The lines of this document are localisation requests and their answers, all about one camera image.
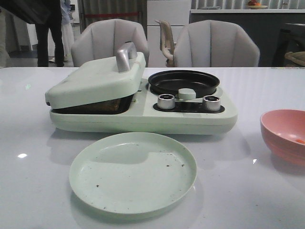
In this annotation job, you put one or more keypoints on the green breakfast maker lid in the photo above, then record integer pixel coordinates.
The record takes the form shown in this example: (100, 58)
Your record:
(100, 80)

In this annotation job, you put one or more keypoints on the green breakfast maker base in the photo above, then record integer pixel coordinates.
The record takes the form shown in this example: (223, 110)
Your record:
(142, 117)

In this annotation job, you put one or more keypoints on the silver control knob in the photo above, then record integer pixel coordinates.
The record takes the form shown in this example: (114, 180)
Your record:
(211, 103)
(166, 101)

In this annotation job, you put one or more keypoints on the grey upholstered chair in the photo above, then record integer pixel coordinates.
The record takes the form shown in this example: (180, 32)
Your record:
(102, 39)
(213, 43)

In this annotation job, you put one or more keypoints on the pink bowl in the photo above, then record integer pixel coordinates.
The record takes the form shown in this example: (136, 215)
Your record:
(283, 131)

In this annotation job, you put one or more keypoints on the beige curtain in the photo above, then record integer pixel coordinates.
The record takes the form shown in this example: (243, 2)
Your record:
(112, 6)

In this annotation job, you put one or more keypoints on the white bread slice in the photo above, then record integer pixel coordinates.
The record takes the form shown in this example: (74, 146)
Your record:
(106, 106)

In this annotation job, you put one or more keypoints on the fruit plate on counter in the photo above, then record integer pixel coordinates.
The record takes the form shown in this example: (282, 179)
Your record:
(253, 4)

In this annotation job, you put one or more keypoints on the person in black trousers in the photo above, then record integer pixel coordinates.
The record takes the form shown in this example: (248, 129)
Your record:
(46, 16)

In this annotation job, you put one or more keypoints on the grey kitchen counter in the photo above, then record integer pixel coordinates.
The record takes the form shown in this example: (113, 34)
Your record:
(274, 31)

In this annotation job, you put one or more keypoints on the red barrier belt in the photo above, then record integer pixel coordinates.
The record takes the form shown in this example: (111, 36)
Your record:
(112, 15)

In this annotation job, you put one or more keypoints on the green pan handle knob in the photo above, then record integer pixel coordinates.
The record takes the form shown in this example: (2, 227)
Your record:
(186, 94)

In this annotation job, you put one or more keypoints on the left grey upholstered chair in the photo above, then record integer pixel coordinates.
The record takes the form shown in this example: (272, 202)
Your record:
(102, 39)

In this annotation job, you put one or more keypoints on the beige office chair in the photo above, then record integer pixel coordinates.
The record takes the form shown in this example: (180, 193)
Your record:
(167, 44)

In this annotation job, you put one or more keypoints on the left silver control knob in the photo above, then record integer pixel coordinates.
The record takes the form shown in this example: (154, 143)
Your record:
(166, 101)

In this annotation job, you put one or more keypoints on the right silver control knob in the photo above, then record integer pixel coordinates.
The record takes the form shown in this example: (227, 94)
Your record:
(211, 103)

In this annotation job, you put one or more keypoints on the black round frying pan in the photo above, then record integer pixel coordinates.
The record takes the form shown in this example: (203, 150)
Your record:
(169, 82)

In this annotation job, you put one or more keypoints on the light green round plate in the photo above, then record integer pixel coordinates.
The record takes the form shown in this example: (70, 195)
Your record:
(133, 173)

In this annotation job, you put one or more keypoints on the white refrigerator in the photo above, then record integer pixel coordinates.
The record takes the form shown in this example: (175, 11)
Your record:
(176, 12)

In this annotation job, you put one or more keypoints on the right grey upholstered chair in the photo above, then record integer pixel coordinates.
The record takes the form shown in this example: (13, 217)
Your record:
(213, 43)

